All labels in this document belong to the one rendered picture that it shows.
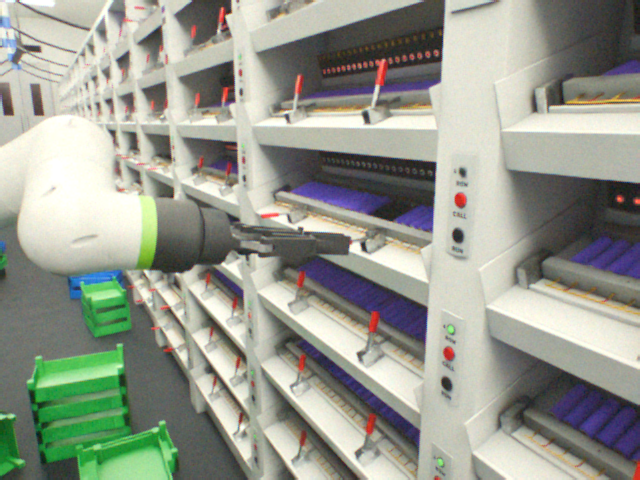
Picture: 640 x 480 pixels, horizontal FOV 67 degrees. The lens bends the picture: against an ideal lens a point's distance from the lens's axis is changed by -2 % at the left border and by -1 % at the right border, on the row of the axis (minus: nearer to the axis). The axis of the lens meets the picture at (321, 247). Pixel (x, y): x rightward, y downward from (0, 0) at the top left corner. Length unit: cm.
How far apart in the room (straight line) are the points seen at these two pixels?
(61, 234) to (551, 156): 51
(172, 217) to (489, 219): 37
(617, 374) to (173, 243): 48
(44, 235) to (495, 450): 58
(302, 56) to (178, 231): 71
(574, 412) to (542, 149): 34
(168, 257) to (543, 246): 46
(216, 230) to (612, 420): 53
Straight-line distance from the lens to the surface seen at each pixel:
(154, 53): 254
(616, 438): 69
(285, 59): 119
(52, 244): 58
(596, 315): 57
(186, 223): 60
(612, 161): 50
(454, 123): 61
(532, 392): 74
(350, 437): 101
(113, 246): 59
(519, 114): 58
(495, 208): 57
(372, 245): 77
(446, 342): 66
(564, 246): 69
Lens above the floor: 116
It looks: 15 degrees down
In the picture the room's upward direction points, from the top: straight up
